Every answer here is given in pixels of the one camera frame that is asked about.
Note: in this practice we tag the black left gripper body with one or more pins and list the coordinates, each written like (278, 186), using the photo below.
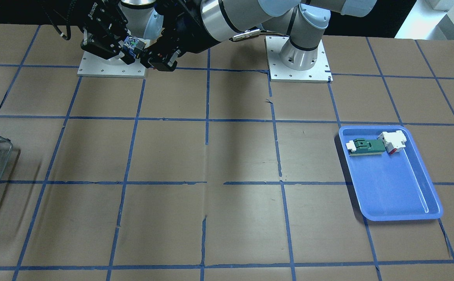
(177, 32)

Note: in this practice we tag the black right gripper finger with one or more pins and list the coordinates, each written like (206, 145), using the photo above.
(127, 58)

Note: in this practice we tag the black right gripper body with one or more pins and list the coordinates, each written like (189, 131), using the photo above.
(103, 20)

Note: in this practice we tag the white circuit breaker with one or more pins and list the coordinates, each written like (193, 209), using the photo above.
(393, 141)

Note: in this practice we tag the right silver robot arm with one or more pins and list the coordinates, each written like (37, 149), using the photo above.
(63, 15)

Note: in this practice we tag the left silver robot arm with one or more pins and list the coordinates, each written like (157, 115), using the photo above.
(303, 21)

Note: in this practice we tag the green circuit board module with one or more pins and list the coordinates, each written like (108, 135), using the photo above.
(361, 146)

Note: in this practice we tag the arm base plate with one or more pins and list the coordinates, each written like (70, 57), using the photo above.
(93, 66)
(289, 64)

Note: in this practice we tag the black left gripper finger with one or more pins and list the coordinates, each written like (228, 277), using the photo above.
(159, 63)

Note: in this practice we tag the red push button switch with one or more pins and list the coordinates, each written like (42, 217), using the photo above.
(133, 46)

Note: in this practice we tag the blue plastic tray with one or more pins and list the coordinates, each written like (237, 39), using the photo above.
(390, 187)

